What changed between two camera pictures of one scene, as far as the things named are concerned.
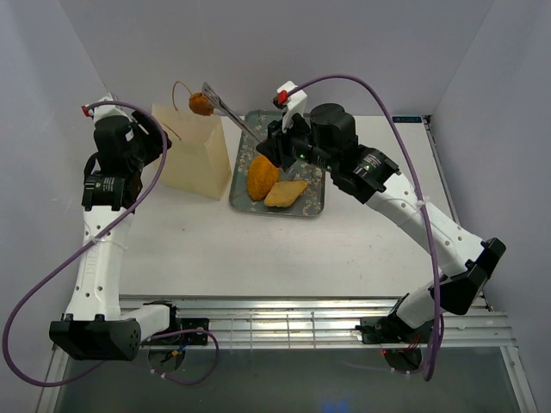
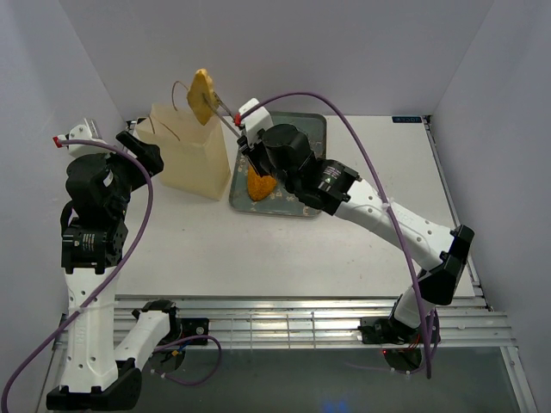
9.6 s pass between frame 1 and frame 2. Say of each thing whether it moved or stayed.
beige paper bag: stayed
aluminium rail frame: stayed
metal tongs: moved
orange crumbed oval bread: stayed
